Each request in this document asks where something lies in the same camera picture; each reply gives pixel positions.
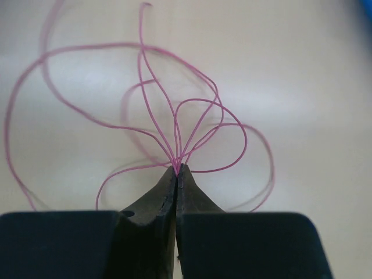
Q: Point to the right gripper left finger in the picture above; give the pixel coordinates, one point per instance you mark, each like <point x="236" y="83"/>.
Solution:
<point x="137" y="242"/>

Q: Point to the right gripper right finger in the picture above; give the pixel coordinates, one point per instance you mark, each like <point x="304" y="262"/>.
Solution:
<point x="216" y="244"/>

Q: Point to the large divided blue bin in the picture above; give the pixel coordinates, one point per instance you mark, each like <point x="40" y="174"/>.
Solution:
<point x="367" y="9"/>

